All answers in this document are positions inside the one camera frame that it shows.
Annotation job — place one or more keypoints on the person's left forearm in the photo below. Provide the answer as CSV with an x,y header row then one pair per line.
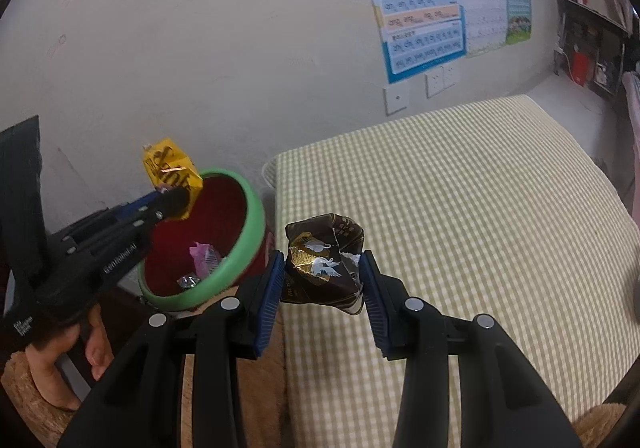
x,y
30,418

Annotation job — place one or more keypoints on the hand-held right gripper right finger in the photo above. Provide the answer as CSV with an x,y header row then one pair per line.
x,y
372,298

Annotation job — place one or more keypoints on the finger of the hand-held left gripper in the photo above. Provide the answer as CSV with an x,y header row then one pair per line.
x,y
140,203
170,205

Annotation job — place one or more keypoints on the large alphabet wall poster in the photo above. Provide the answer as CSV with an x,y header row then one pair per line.
x,y
415,3

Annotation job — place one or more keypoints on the white wall socket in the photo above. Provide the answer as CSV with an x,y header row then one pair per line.
x,y
434,83
450,75

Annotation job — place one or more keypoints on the person's left hand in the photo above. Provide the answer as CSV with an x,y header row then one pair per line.
x,y
50,368

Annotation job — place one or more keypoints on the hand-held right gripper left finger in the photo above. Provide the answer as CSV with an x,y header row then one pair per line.
x,y
267,298

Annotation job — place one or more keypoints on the pink snack wrapper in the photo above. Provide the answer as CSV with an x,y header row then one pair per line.
x,y
205,258

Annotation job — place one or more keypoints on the red bin with green rim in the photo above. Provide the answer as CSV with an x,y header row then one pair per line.
x,y
210,208

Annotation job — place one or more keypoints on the dark brown snack wrapper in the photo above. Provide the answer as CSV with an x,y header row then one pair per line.
x,y
320,263

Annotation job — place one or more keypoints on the gold yellow snack wrapper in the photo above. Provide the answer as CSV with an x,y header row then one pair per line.
x,y
170,165

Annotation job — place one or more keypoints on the brown fuzzy clothing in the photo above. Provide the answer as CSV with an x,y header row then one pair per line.
x,y
265,403

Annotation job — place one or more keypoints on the white wall plate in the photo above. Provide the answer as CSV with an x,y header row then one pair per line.
x,y
397,100

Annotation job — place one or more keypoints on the red bag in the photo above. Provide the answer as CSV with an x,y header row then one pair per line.
x,y
580,67

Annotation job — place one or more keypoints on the dark shelf desk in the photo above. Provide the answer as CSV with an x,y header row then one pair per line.
x,y
600,38

